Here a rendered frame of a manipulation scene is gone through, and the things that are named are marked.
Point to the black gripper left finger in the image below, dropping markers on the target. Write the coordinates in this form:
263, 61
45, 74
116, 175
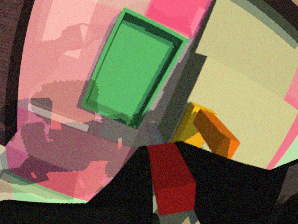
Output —
127, 199

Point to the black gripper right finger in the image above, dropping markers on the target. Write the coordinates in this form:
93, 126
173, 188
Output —
228, 192

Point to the green tray floor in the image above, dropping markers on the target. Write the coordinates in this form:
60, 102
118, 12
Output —
135, 59

